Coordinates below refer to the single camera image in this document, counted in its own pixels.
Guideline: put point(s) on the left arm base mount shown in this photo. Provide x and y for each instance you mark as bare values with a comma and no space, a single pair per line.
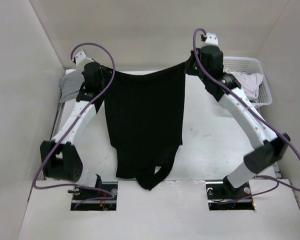
89,200

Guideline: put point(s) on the folded grey tank top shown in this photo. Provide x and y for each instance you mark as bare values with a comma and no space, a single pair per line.
70,85

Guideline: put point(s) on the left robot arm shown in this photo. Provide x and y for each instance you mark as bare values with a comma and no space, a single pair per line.
60,158

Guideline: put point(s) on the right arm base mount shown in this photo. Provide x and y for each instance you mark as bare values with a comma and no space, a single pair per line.
221,200

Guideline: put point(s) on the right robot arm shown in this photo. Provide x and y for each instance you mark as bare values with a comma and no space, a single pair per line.
268,148

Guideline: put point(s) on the white plastic basket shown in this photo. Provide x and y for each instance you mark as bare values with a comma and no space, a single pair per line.
250,65

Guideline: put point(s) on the black tank top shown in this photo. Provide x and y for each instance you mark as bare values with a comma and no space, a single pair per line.
144,117

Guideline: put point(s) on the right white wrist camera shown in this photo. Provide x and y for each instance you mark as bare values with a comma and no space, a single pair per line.
209,39

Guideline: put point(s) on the white tank top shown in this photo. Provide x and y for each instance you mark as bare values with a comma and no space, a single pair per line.
250,83

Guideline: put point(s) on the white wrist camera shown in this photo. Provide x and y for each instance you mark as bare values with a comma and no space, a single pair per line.
209,39
81,59

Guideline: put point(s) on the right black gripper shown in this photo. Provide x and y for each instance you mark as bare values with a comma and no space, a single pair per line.
189,69

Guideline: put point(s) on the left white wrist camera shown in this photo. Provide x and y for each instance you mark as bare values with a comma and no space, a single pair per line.
81,59

